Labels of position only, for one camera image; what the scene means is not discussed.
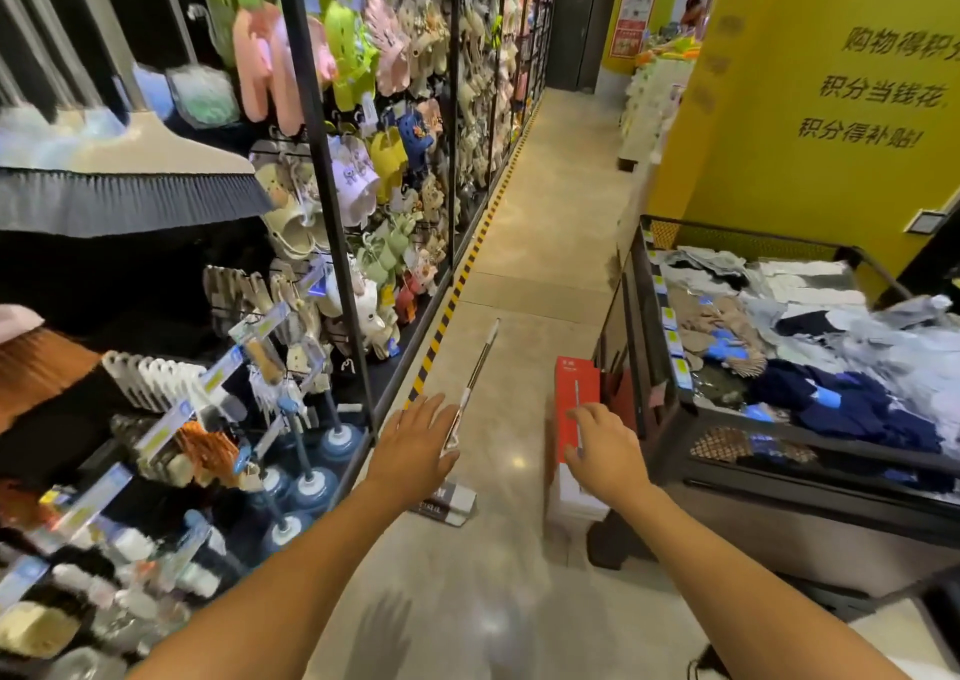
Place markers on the yellow black striped floor tape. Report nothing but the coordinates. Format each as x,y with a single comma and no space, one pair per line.
457,282

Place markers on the red and white box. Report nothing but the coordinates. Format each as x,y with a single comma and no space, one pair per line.
576,394

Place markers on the wall display of slippers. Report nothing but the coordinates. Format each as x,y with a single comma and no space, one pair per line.
390,139

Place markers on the broom with grey bristles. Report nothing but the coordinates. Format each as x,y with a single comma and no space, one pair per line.
127,192

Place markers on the person's right forearm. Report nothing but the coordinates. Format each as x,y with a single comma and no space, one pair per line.
742,597

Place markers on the person's right thumb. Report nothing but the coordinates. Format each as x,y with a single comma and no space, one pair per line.
577,460

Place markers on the red poster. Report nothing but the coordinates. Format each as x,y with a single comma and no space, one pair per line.
634,16

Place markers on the person's left hand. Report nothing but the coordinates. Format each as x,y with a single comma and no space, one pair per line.
409,454

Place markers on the white plastic rack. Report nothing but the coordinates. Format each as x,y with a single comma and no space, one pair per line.
154,383

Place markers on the person's left forearm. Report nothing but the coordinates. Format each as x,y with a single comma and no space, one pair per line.
277,597

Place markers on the black metal display rack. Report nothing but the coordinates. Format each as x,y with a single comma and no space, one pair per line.
330,199

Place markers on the blue plunger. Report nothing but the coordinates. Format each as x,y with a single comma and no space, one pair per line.
274,481
311,486
285,529
341,443

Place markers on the broom with brown bristles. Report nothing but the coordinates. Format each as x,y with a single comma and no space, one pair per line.
41,372

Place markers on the orange scrubbing brush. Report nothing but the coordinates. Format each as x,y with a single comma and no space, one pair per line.
210,451

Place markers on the person's left thumb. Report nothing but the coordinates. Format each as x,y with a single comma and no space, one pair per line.
450,462

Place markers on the grey door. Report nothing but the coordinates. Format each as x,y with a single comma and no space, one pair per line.
581,19

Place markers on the white wall switch plate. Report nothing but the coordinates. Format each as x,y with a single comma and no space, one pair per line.
926,222

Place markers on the shelf of pale goods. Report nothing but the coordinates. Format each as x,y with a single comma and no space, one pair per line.
656,102

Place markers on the person's right hand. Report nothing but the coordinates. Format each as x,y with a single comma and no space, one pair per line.
611,462

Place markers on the pile of cleaning brushes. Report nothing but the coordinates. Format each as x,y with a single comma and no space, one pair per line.
82,597

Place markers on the row of shelf price tags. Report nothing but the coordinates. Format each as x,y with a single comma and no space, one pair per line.
165,428

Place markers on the pile of packed socks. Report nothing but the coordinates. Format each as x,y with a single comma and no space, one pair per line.
825,349

